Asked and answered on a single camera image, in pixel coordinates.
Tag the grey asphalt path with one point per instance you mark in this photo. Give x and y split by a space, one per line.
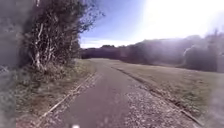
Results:
106 100

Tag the distant row of trees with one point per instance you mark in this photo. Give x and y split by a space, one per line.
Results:
160 51

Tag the wood of trees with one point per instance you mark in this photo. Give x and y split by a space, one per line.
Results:
50 33

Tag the grass field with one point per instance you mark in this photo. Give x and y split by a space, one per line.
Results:
180 83

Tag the robot's own part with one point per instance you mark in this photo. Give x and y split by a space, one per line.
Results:
75 126

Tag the grass verge with leaves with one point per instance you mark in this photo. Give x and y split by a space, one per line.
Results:
43 90

